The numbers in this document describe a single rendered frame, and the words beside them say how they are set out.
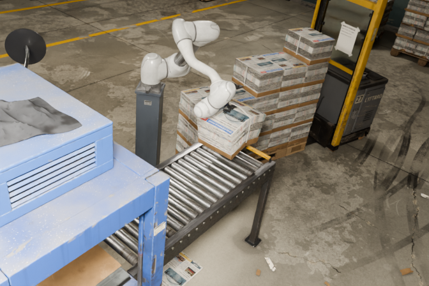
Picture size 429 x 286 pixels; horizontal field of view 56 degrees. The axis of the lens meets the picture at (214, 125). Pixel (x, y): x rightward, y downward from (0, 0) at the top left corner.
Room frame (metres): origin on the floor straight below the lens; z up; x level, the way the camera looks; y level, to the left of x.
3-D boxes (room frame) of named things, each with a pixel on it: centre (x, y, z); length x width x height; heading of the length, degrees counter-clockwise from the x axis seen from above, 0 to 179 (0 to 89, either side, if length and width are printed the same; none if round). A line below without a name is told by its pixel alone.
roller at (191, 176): (2.08, 0.06, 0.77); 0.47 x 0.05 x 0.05; 55
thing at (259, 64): (3.50, -0.34, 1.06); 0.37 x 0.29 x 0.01; 39
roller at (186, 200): (1.92, 0.17, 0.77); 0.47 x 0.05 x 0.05; 55
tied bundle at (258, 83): (3.50, -0.33, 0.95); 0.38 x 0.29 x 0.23; 39
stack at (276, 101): (3.42, -0.23, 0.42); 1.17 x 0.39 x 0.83; 128
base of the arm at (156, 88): (2.86, 0.54, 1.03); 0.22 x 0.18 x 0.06; 0
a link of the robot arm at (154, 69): (2.88, 0.54, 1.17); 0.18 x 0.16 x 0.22; 121
